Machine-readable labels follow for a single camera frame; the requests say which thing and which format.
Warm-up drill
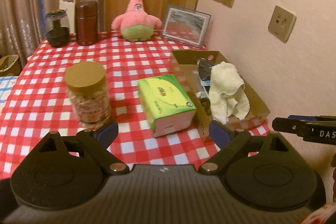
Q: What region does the cream towel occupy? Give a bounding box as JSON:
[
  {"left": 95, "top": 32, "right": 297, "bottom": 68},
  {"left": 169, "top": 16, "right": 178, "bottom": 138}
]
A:
[{"left": 209, "top": 61, "right": 250, "bottom": 121}]

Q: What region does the patterned dark sock ball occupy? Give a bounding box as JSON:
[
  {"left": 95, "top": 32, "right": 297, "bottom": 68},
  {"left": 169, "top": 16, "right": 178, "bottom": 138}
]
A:
[{"left": 199, "top": 97, "right": 211, "bottom": 115}]

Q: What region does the black eye mask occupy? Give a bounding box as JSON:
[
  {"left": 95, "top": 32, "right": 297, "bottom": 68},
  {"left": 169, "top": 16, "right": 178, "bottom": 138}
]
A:
[{"left": 198, "top": 59, "right": 215, "bottom": 81}]

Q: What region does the brown cardboard tray box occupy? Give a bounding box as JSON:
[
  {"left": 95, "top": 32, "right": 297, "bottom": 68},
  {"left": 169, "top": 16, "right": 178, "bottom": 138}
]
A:
[{"left": 170, "top": 50, "right": 270, "bottom": 142}]

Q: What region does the snack jar with gold lid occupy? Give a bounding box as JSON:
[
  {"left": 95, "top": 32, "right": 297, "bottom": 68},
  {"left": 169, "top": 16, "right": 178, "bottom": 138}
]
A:
[{"left": 63, "top": 61, "right": 111, "bottom": 130}]

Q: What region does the red white checkered tablecloth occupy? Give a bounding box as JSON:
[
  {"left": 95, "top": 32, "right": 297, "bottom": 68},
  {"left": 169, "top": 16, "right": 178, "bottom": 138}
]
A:
[{"left": 0, "top": 29, "right": 271, "bottom": 181}]

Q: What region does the green tissue box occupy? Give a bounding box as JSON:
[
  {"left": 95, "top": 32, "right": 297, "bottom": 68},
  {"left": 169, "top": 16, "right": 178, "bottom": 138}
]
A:
[{"left": 138, "top": 74, "right": 197, "bottom": 138}]

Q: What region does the blue white checkered cloth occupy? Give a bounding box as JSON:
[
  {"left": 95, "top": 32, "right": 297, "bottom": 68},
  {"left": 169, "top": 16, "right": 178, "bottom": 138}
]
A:
[{"left": 0, "top": 76, "right": 18, "bottom": 111}]

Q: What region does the wicker basket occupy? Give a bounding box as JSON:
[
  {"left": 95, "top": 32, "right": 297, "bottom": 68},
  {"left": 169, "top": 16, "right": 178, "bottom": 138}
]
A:
[{"left": 0, "top": 55, "right": 21, "bottom": 77}]

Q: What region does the glass jar with black base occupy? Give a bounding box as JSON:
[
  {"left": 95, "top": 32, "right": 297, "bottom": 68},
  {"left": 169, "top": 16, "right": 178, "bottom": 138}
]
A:
[{"left": 46, "top": 9, "right": 70, "bottom": 48}]

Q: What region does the pink Patrick star plush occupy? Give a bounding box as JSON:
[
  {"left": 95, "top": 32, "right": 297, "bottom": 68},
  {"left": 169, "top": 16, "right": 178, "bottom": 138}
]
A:
[{"left": 111, "top": 0, "right": 162, "bottom": 42}]

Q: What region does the clear framed picture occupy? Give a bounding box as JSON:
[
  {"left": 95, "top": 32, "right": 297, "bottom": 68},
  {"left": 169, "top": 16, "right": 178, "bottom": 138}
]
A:
[{"left": 161, "top": 5, "right": 211, "bottom": 48}]

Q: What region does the brown cylindrical canister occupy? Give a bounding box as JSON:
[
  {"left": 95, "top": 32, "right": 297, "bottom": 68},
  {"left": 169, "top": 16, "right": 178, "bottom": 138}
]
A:
[{"left": 75, "top": 1, "right": 98, "bottom": 46}]

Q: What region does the white wooden holder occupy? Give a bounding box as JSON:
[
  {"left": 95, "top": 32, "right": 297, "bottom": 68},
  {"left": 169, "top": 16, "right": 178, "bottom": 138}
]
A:
[{"left": 59, "top": 0, "right": 80, "bottom": 34}]

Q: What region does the wall socket plate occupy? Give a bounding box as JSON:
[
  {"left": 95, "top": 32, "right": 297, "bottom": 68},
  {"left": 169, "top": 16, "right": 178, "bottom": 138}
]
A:
[{"left": 268, "top": 6, "right": 297, "bottom": 43}]

